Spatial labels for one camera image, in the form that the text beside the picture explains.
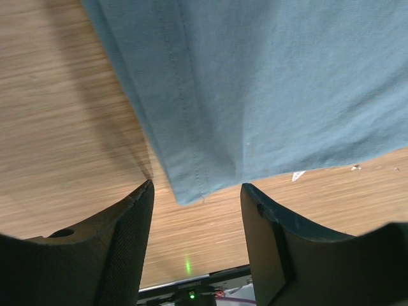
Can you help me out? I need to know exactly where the blue-grey t shirt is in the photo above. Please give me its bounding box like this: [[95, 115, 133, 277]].
[[83, 1, 407, 205]]

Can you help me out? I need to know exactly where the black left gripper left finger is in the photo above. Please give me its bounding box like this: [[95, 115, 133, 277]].
[[1, 180, 154, 305]]

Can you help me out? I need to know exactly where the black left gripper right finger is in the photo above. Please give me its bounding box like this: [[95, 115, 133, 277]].
[[240, 184, 407, 306]]

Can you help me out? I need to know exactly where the white paper scrap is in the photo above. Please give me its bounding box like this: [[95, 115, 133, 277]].
[[291, 171, 305, 182]]

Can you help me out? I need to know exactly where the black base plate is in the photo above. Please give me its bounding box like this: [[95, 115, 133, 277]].
[[137, 265, 252, 305]]

